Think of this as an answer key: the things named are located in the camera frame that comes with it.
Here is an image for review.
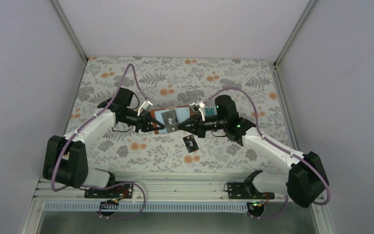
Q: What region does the aluminium rail frame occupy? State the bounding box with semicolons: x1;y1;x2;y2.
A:
33;171;324;202

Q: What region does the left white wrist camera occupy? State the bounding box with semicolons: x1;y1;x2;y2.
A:
137;99;153;117

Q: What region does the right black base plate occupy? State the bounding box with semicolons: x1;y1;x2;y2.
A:
224;181;275;200

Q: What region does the teal credit card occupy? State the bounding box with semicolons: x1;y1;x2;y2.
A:
205;107;216;116

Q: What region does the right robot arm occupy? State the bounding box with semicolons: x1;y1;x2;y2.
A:
178;95;330;208

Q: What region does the brown leather card holder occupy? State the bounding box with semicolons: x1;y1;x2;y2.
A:
150;105;192;135

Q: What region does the blue slotted cable duct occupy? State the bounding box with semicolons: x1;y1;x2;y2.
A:
44;201;247;213

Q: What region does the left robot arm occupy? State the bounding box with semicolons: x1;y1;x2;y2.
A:
43;88;165;192

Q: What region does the floral patterned table mat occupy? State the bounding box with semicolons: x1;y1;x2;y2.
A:
68;56;290;173

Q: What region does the black VIP credit card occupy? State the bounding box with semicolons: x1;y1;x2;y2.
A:
183;135;199;153

